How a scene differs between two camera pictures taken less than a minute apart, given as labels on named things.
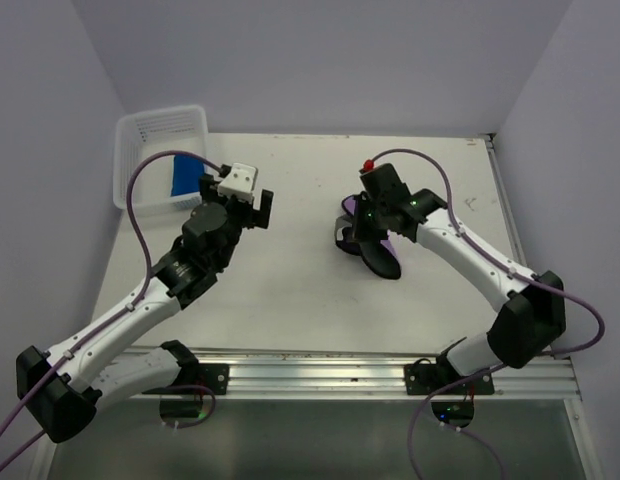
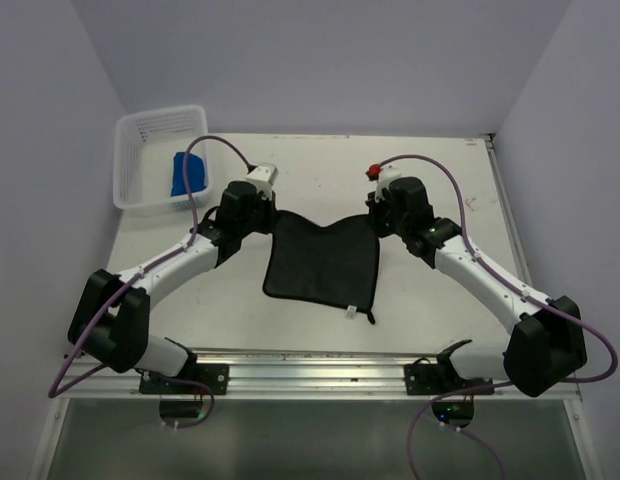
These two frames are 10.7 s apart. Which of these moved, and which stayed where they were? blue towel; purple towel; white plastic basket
Moved: purple towel
Stayed: white plastic basket; blue towel
